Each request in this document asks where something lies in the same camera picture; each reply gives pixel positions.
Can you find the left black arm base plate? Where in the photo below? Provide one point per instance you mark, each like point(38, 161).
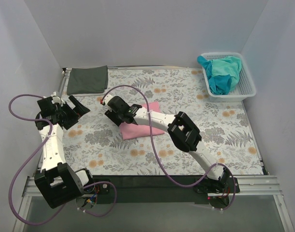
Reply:
point(102, 188)

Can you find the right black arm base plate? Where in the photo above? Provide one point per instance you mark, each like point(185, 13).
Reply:
point(208, 185)

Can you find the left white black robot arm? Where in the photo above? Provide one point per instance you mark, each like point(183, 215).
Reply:
point(57, 181)

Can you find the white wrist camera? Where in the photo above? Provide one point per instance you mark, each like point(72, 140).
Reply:
point(56, 98)
point(106, 99)

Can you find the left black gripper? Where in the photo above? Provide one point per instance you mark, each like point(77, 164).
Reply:
point(71, 115)

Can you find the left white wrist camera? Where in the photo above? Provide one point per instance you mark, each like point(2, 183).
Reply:
point(56, 98)

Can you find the folded dark grey t-shirt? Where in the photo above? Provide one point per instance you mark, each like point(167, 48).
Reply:
point(88, 80)

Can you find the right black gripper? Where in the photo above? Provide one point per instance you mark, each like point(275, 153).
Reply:
point(112, 116)

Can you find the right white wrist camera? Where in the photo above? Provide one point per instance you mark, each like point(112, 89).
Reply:
point(106, 99)

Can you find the white plastic basket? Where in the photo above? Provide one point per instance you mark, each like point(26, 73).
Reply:
point(245, 87)

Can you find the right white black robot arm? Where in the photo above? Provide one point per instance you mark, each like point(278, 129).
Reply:
point(182, 131)

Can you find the floral patterned table mat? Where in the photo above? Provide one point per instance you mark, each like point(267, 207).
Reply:
point(97, 144)

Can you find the pink t-shirt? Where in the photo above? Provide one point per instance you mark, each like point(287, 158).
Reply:
point(131, 131)

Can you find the teal t-shirt in basket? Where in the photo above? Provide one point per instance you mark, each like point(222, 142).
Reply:
point(222, 74)

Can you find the white folded t-shirt under grey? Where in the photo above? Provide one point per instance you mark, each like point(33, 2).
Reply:
point(88, 94)

